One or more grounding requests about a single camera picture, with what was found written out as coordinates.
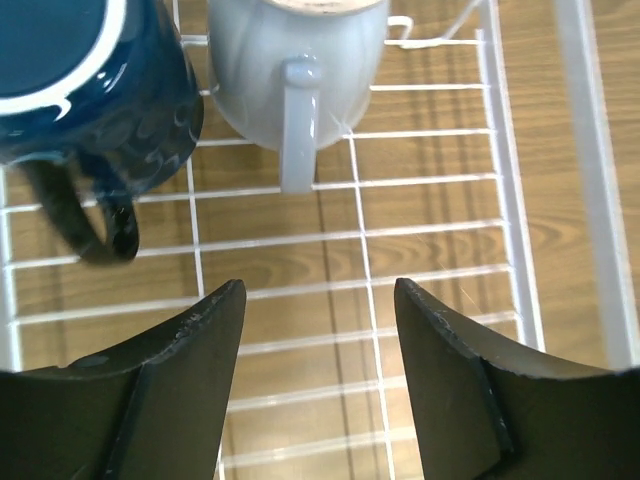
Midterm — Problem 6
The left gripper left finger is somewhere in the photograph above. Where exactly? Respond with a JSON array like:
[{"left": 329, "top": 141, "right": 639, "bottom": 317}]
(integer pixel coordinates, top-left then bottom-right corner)
[{"left": 1, "top": 280, "right": 246, "bottom": 479}]

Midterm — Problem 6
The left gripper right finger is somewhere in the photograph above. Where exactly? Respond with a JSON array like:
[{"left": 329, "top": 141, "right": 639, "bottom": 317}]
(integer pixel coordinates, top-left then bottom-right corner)
[{"left": 394, "top": 278, "right": 639, "bottom": 479}]

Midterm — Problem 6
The large dark blue mug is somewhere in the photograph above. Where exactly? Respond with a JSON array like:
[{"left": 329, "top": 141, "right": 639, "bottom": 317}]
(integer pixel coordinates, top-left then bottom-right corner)
[{"left": 1, "top": 0, "right": 204, "bottom": 265}]

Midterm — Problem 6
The light grey flared mug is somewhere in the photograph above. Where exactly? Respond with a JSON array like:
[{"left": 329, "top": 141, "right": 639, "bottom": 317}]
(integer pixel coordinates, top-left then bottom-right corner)
[{"left": 207, "top": 1, "right": 391, "bottom": 194}]

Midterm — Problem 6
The white wire dish rack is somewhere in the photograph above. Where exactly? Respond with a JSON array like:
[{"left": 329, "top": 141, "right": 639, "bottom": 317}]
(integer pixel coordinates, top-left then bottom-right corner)
[{"left": 1, "top": 1, "right": 609, "bottom": 479}]

